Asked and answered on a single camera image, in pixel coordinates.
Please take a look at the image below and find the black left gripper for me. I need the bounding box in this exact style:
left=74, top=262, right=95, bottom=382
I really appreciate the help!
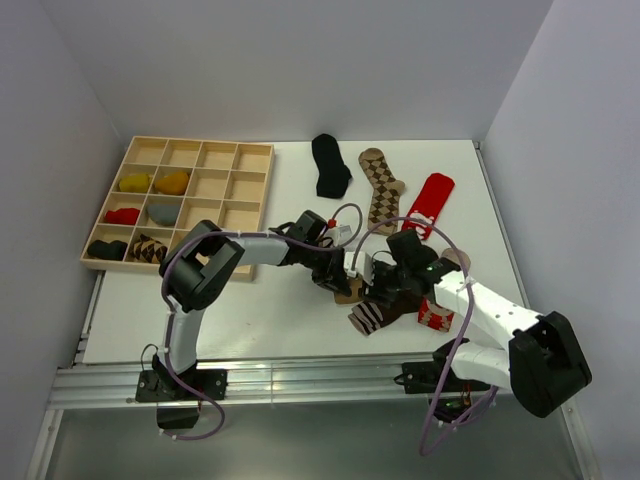
left=299, top=242, right=350, bottom=297

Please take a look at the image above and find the tan ribbed sock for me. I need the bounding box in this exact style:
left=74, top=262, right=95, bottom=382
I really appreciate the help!
left=334, top=277, right=366, bottom=305

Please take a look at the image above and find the dark brown striped sock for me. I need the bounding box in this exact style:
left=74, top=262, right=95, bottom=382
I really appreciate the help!
left=348, top=292, right=423, bottom=337

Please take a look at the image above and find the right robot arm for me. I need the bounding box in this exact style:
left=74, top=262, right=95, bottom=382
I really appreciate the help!
left=365, top=230, right=593, bottom=418

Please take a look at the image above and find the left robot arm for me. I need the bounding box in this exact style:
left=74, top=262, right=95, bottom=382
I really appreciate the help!
left=153, top=210, right=351, bottom=399

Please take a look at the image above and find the red reindeer sock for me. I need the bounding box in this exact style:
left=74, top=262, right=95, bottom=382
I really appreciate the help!
left=407, top=173, right=455, bottom=223
left=417, top=248, right=472, bottom=334

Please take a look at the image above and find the brown argyle sock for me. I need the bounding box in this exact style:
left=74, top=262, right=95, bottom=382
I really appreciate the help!
left=358, top=148, right=406, bottom=228

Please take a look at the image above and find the rolled grey sock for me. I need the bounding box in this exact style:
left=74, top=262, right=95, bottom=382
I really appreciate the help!
left=146, top=203, right=181, bottom=227

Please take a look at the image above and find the rolled orange sock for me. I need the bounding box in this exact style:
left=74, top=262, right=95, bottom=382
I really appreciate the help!
left=154, top=171, right=190, bottom=196

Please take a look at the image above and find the rolled argyle sock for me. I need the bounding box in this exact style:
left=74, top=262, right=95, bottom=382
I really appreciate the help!
left=130, top=234, right=168, bottom=264

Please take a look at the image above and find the wooden compartment tray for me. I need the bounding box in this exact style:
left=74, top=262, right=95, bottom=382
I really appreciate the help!
left=80, top=136, right=274, bottom=274

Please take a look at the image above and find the rolled red sock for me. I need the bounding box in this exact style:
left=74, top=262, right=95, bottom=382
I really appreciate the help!
left=104, top=207, right=140, bottom=226

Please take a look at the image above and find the rolled black sock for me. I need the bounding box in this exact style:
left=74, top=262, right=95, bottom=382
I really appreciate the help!
left=87, top=240, right=128, bottom=261

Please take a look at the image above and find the rolled yellow sock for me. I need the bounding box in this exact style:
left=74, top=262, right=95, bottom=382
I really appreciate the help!
left=118, top=173, right=151, bottom=194

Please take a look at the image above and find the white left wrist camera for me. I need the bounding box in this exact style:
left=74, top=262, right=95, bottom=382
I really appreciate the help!
left=324, top=218, right=354, bottom=246

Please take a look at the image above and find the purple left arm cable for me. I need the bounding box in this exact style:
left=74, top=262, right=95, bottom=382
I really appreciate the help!
left=160, top=202, right=364, bottom=442

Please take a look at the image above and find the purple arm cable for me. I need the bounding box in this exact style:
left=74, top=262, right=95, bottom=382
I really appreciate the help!
left=160, top=202, right=364, bottom=442
left=352, top=215, right=501, bottom=459

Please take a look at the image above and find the aluminium frame rail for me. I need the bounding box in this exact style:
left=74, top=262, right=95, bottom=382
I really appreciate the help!
left=47, top=349, right=574, bottom=411

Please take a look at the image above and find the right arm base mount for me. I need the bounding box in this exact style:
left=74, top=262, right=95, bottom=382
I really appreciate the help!
left=393, top=361, right=490, bottom=423

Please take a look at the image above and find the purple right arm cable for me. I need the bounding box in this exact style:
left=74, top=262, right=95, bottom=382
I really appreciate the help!
left=352, top=215, right=501, bottom=459

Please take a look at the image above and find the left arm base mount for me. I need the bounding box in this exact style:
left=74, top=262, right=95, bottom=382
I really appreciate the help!
left=134, top=369, right=228, bottom=432

